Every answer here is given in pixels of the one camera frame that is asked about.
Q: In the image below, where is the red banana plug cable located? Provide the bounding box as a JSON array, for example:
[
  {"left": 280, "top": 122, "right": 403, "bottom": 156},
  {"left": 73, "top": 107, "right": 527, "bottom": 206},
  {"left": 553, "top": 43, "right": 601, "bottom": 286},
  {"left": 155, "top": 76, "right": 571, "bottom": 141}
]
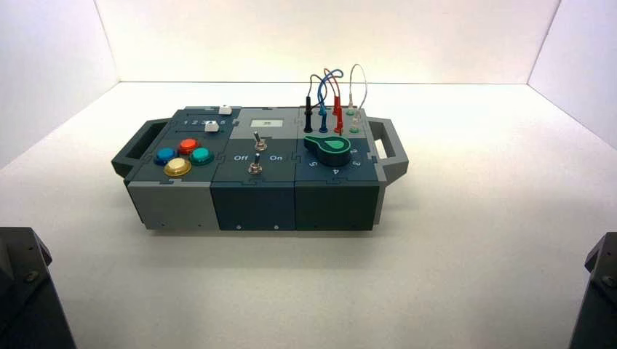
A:
[{"left": 323, "top": 68, "right": 344, "bottom": 135}]

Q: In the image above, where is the green rotary selector knob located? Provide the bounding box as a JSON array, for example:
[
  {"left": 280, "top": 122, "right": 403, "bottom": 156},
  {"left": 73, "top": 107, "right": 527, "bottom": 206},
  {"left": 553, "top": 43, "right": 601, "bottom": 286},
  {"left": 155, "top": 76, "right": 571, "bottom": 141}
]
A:
[{"left": 303, "top": 135, "right": 352, "bottom": 168}]

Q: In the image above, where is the blue banana plug cable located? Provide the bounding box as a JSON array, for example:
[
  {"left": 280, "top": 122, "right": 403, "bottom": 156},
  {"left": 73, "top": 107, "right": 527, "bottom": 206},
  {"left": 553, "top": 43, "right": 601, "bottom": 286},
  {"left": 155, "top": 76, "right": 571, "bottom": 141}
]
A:
[{"left": 317, "top": 68, "right": 345, "bottom": 133}]

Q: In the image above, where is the green push button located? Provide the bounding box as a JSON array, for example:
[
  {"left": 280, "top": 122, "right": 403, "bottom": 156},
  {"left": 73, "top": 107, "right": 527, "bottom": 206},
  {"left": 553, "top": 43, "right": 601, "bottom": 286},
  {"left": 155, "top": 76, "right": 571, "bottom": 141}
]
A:
[{"left": 188, "top": 147, "right": 215, "bottom": 167}]

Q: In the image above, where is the blue push button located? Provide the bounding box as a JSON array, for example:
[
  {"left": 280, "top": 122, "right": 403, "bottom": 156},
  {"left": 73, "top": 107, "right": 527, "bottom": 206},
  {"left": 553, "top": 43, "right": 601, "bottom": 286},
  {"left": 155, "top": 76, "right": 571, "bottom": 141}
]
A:
[{"left": 154, "top": 147, "right": 178, "bottom": 167}]

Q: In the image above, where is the white banana plug cable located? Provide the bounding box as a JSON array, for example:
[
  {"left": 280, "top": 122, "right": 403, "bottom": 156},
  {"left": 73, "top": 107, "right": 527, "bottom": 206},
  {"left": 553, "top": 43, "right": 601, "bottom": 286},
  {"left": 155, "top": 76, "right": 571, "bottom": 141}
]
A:
[{"left": 346, "top": 63, "right": 368, "bottom": 121}]

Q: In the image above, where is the yellow push button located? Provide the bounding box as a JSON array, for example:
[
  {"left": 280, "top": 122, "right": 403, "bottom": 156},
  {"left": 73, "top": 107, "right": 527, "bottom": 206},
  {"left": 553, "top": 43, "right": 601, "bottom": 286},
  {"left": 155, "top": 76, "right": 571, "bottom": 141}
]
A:
[{"left": 164, "top": 158, "right": 192, "bottom": 177}]

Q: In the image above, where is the black banana plug cable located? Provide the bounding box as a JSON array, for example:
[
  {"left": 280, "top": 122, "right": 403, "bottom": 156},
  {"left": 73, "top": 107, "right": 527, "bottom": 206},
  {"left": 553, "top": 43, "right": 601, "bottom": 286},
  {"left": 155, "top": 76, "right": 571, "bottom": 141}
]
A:
[{"left": 303, "top": 73, "right": 323, "bottom": 134}]

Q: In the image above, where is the grey modular control box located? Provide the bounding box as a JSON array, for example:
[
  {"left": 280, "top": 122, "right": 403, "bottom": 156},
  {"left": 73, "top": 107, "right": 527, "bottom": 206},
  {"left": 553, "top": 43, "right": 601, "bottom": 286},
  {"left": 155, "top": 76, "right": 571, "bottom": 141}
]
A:
[{"left": 111, "top": 105, "right": 410, "bottom": 232}]

